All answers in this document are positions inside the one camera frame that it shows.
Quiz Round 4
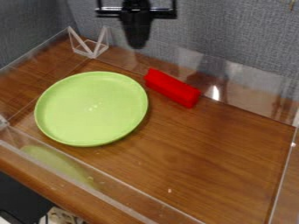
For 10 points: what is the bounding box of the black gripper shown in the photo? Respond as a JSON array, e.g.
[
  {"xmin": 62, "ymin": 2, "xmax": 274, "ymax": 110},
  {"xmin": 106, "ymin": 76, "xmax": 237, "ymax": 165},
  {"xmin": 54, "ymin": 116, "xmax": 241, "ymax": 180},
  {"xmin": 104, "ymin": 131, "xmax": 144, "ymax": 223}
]
[{"xmin": 95, "ymin": 0, "xmax": 178, "ymax": 49}]

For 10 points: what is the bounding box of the green round plate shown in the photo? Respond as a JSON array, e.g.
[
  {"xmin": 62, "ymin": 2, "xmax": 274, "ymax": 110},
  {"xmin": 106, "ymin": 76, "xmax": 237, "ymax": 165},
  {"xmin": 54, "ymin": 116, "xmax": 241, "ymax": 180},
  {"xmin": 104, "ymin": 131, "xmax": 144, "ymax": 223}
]
[{"xmin": 34, "ymin": 72, "xmax": 148, "ymax": 147}]

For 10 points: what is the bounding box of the white power strip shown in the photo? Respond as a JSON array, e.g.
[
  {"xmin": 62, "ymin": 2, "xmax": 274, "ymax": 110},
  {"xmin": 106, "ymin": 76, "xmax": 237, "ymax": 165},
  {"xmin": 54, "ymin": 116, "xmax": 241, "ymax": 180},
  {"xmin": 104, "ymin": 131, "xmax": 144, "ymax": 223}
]
[{"xmin": 38, "ymin": 206, "xmax": 86, "ymax": 224}]

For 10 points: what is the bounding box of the clear acrylic corner bracket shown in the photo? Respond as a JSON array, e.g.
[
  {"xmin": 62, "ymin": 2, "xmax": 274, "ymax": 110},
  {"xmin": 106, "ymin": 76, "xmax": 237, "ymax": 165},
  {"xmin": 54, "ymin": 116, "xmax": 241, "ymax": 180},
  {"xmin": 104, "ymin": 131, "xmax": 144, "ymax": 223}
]
[{"xmin": 68, "ymin": 27, "xmax": 108, "ymax": 59}]

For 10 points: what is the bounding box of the clear acrylic enclosure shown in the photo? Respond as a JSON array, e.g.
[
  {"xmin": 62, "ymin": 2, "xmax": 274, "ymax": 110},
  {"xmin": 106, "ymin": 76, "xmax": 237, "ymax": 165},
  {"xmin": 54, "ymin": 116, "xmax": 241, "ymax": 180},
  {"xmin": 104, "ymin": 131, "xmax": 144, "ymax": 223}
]
[{"xmin": 0, "ymin": 28, "xmax": 299, "ymax": 224}]

